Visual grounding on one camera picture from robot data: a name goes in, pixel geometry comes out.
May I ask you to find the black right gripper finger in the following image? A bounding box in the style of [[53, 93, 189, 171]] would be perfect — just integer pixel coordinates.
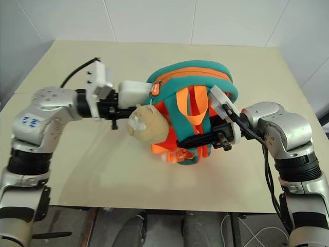
[[176, 138, 214, 150], [182, 130, 219, 143]]

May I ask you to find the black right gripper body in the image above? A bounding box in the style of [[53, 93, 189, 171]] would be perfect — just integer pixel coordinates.
[[209, 116, 235, 152]]

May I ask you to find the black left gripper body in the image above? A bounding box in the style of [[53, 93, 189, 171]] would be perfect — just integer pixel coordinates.
[[97, 89, 121, 130]]

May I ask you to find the orange and teal backpack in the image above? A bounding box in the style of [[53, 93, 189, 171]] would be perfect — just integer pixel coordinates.
[[146, 61, 239, 167]]

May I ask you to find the tan plush animal head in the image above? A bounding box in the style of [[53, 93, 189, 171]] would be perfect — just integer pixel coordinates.
[[127, 103, 169, 143]]

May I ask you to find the dark rounded shape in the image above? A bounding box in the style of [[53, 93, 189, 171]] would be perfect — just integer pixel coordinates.
[[120, 215, 145, 247], [181, 213, 214, 247]]

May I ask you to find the dark metal table leg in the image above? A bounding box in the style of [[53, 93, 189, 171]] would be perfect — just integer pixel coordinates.
[[86, 207, 100, 247], [229, 212, 243, 247]]

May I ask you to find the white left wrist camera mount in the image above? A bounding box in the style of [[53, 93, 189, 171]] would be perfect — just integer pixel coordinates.
[[86, 60, 116, 121]]

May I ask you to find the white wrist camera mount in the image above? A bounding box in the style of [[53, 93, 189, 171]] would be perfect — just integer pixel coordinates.
[[86, 60, 116, 121], [209, 84, 243, 144]]

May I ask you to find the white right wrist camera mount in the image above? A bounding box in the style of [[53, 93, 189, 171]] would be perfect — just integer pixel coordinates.
[[209, 84, 243, 144]]

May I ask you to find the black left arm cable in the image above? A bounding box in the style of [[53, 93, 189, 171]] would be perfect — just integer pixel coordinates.
[[60, 57, 101, 90]]

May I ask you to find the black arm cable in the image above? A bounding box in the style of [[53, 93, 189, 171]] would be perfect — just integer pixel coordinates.
[[60, 57, 101, 90], [222, 102, 294, 234]]

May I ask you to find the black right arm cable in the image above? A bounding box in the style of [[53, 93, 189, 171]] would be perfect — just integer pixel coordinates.
[[222, 102, 294, 234]]

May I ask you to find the white cable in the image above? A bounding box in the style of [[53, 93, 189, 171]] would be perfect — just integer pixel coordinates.
[[220, 213, 291, 247]]

